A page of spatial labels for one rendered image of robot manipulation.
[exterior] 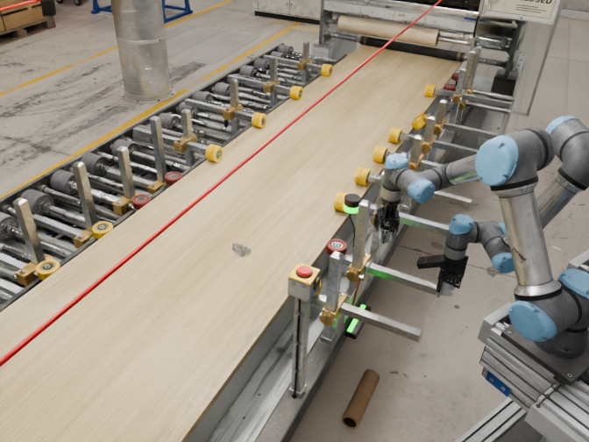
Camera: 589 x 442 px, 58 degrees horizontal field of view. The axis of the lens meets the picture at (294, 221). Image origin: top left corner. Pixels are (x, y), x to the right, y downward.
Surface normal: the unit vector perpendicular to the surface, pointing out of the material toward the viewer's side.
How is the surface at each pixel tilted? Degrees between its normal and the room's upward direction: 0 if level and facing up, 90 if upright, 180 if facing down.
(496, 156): 83
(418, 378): 0
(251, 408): 0
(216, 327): 0
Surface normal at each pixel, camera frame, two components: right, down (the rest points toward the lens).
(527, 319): -0.82, 0.40
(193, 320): 0.04, -0.82
